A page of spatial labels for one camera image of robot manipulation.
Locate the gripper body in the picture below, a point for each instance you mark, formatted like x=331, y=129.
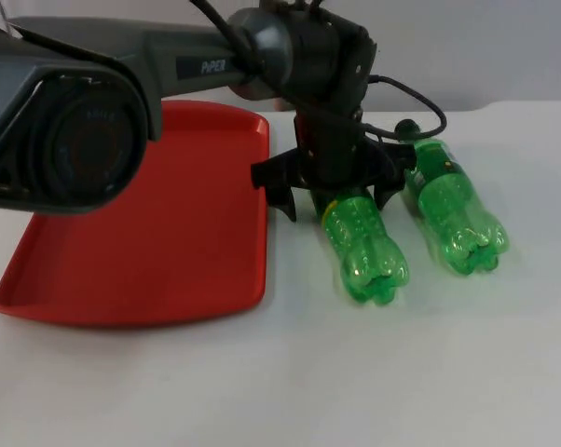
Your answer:
x=332, y=153

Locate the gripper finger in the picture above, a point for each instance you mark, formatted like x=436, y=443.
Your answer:
x=285, y=200
x=385, y=193

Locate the green plastic bottle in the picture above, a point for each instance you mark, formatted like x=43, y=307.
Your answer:
x=453, y=209
x=364, y=251

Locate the red tray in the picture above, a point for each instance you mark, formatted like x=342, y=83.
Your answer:
x=168, y=242

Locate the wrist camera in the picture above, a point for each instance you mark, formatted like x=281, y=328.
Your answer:
x=360, y=70

